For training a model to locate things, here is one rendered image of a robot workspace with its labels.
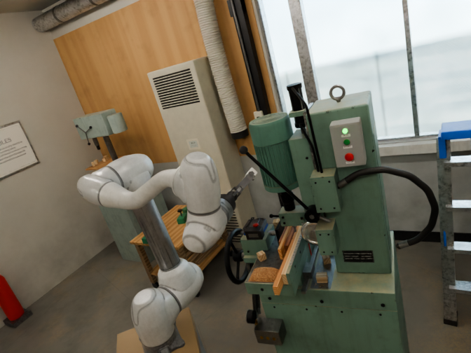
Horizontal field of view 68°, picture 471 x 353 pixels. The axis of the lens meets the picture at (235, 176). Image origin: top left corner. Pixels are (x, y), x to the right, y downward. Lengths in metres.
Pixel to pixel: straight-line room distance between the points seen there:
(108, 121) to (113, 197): 2.18
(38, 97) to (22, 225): 1.33
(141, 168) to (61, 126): 2.90
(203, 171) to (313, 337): 1.07
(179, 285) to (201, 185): 0.80
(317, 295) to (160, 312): 0.67
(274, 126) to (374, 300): 0.79
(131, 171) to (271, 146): 0.58
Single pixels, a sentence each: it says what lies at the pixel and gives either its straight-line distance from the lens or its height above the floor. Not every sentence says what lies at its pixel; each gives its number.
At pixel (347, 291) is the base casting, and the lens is 1.55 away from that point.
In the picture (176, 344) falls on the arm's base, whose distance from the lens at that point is 1.74.
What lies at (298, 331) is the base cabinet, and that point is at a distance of 1.78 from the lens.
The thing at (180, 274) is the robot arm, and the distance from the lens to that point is 1.67.
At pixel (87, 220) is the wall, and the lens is 4.46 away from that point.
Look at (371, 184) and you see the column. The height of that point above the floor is 1.22.
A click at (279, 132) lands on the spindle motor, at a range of 1.41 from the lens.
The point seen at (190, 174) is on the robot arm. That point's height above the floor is 1.53.
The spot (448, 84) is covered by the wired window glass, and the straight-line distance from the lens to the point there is 2.79.
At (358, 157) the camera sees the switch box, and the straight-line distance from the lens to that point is 1.28.
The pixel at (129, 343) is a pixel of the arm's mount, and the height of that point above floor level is 0.68.
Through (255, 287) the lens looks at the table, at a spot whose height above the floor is 0.88.
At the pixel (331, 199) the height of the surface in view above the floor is 1.21.
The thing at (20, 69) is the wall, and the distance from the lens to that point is 4.28.
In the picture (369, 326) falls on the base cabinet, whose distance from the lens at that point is 1.66.
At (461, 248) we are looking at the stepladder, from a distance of 2.27.
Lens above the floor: 1.82
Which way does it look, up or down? 20 degrees down
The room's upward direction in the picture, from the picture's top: 16 degrees counter-clockwise
